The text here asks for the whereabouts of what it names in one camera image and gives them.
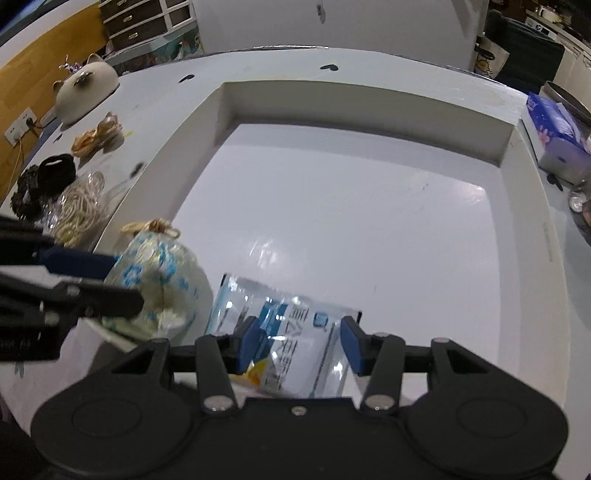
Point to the white kitchen cabinet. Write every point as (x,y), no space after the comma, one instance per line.
(577,64)

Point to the clear face mask packet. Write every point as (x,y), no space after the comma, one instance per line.
(300,332)

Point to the round metal tin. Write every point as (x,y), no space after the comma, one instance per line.
(568,99)

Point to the cream cat figurine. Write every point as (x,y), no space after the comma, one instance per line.
(85,87)

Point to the printed tote bag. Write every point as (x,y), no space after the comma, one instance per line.
(489,60)

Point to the peach ribbon scrunchie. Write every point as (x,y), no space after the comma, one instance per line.
(94,138)

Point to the black hair band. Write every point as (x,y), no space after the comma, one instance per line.
(57,168)

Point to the black chair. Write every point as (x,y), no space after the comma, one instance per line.
(526,50)

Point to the glass jar with black lid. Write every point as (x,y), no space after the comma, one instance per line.
(581,203)

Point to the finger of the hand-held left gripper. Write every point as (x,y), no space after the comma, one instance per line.
(78,263)
(101,302)

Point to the colourful clutter pile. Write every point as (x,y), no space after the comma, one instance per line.
(157,53)

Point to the white and brown drawer cabinet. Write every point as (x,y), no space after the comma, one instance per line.
(134,23)

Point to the blue tissue pack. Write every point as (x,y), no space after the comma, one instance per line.
(554,134)

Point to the dark blue knitted scrunchie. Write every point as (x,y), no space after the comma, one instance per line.
(25,189)

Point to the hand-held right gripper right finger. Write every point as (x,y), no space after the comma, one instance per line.
(352,347)

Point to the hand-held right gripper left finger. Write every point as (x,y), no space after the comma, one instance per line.
(248,345)

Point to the shallow white box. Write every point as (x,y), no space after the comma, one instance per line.
(346,207)

